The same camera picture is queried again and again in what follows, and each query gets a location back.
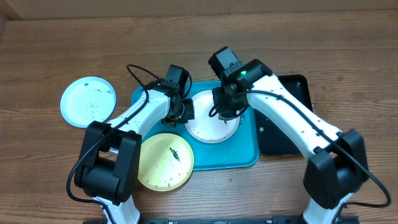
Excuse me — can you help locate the yellow plate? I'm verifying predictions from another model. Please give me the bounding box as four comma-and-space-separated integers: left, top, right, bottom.
138, 133, 194, 192

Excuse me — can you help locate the blue plastic tray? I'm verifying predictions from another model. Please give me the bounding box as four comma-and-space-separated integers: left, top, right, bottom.
143, 81, 259, 171

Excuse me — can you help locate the light blue plate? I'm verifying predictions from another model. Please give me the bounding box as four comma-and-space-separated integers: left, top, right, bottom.
60, 77, 116, 128

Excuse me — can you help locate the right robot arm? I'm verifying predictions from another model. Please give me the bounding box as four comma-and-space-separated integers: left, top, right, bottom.
208, 55, 370, 223

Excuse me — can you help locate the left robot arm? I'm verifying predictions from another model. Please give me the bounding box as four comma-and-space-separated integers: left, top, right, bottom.
66, 90, 194, 223

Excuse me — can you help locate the white plate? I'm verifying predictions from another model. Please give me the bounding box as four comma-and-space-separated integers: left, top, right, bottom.
185, 90, 239, 143

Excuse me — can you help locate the black plastic tray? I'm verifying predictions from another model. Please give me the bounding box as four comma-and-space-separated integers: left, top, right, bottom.
254, 75, 313, 156

